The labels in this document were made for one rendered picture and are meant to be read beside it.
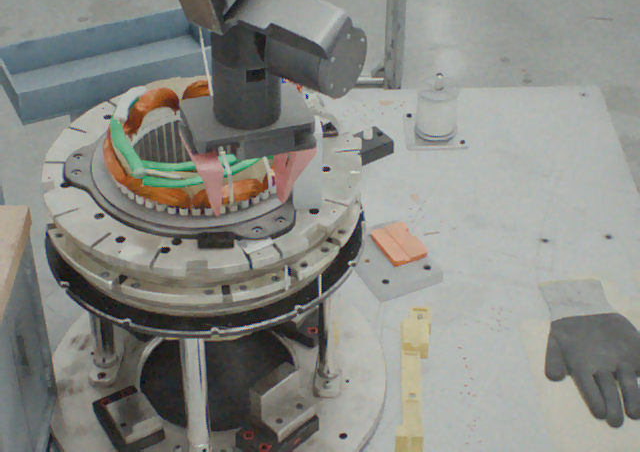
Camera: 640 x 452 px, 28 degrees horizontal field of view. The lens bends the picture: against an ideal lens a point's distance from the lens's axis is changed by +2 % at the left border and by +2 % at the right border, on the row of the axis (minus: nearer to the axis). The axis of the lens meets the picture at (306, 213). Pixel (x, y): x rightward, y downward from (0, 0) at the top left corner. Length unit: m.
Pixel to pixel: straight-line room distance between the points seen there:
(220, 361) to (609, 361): 0.45
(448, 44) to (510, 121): 1.71
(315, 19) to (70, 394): 0.66
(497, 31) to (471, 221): 2.00
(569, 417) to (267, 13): 0.69
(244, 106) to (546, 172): 0.86
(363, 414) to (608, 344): 0.31
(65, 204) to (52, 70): 0.37
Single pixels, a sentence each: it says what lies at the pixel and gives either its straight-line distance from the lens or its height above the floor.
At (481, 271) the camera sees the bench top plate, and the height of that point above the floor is 0.78.
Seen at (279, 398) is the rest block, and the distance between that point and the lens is 1.38.
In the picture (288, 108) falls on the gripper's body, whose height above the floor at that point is 1.26.
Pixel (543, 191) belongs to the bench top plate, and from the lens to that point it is 1.79.
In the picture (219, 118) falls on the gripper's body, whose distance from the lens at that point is 1.05.
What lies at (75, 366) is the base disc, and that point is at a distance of 1.51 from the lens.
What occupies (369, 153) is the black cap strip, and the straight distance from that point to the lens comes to 1.81.
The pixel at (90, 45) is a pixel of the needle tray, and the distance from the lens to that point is 1.60.
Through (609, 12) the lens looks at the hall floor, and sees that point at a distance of 3.83.
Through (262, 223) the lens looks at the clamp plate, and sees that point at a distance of 1.20.
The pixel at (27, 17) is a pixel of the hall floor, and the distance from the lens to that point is 3.82.
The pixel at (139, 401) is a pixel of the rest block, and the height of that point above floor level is 0.84.
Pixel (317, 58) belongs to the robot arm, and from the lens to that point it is 0.96.
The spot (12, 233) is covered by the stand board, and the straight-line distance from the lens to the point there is 1.28.
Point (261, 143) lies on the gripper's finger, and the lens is 1.05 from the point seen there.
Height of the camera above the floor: 1.86
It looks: 39 degrees down
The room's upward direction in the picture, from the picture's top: 1 degrees counter-clockwise
